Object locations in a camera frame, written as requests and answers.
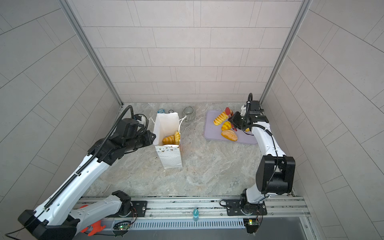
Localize left green circuit board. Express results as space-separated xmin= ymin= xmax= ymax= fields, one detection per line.
xmin=113 ymin=221 xmax=131 ymax=231

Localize ridged yellow fake bread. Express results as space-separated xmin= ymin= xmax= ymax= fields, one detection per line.
xmin=162 ymin=135 xmax=175 ymax=145

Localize small yellow fake bread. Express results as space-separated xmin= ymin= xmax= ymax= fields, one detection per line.
xmin=221 ymin=121 xmax=233 ymax=131

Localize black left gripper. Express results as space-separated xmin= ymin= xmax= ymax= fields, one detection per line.
xmin=123 ymin=130 xmax=159 ymax=153

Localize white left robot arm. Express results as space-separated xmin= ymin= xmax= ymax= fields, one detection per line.
xmin=18 ymin=114 xmax=156 ymax=240

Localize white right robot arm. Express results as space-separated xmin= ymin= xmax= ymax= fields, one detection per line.
xmin=223 ymin=111 xmax=296 ymax=216

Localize striped ceramic mug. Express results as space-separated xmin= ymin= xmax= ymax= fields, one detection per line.
xmin=183 ymin=106 xmax=196 ymax=122

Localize cartoon animal paper bag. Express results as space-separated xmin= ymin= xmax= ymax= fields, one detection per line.
xmin=153 ymin=113 xmax=184 ymax=169

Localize teal small bottle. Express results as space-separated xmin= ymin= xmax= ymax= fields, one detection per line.
xmin=193 ymin=208 xmax=199 ymax=222

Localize red shark plush toy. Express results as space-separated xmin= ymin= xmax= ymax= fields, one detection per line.
xmin=77 ymin=211 xmax=106 ymax=237

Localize red kitchen tongs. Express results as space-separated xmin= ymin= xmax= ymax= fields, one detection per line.
xmin=225 ymin=107 xmax=238 ymax=132

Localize metal base rail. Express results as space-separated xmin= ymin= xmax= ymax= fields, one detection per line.
xmin=102 ymin=195 xmax=310 ymax=236

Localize right green circuit board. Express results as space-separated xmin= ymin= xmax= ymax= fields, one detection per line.
xmin=243 ymin=218 xmax=260 ymax=228

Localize lilac cutting board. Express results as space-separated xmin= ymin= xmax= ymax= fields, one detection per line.
xmin=204 ymin=110 xmax=257 ymax=145

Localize braided yellow fake bread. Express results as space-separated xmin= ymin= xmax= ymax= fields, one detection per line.
xmin=174 ymin=131 xmax=181 ymax=145

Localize green circuit board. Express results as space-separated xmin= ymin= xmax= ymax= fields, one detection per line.
xmin=113 ymin=221 xmax=131 ymax=231
xmin=243 ymin=218 xmax=260 ymax=228

